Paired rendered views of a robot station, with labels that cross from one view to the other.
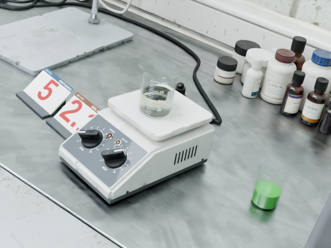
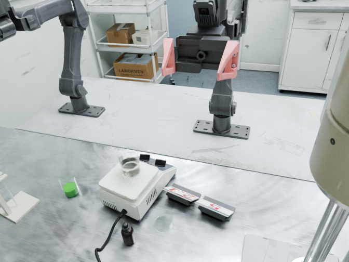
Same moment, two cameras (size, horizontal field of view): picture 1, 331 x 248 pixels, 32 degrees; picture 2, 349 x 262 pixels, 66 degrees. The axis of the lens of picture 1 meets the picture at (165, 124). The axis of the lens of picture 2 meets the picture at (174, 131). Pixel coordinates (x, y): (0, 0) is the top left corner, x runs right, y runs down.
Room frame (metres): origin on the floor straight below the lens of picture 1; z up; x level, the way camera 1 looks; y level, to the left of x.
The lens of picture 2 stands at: (1.27, 0.04, 1.50)
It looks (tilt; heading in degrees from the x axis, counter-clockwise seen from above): 37 degrees down; 169
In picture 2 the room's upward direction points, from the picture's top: 4 degrees counter-clockwise
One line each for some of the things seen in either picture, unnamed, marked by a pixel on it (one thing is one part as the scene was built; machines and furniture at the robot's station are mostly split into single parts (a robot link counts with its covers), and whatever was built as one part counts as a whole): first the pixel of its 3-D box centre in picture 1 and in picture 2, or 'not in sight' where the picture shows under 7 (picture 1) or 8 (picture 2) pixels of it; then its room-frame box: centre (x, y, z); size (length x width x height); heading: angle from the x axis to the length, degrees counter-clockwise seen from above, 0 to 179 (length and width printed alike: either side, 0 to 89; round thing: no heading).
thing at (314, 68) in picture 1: (315, 80); not in sight; (1.00, -0.27, 0.96); 0.06 x 0.06 x 0.11
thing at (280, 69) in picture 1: (279, 75); not in sight; (1.02, -0.20, 0.95); 0.06 x 0.06 x 0.10
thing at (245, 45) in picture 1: (245, 57); not in sight; (1.12, -0.14, 0.93); 0.05 x 0.05 x 0.06
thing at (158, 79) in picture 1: (155, 89); (130, 161); (0.74, 0.02, 1.02); 0.06 x 0.05 x 0.08; 84
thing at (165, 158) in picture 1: (143, 138); (137, 181); (0.73, 0.03, 0.94); 0.22 x 0.13 x 0.08; 137
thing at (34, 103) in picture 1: (44, 91); (215, 205); (0.85, 0.21, 0.92); 0.09 x 0.06 x 0.04; 46
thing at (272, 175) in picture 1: (269, 186); (69, 185); (0.68, -0.16, 0.93); 0.04 x 0.04 x 0.06
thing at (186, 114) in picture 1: (160, 109); (129, 177); (0.75, 0.01, 0.98); 0.12 x 0.12 x 0.01; 47
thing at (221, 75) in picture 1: (225, 70); not in sight; (1.06, -0.10, 0.92); 0.04 x 0.04 x 0.04
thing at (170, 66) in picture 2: not in sight; (177, 62); (0.81, 0.15, 1.30); 0.09 x 0.07 x 0.07; 148
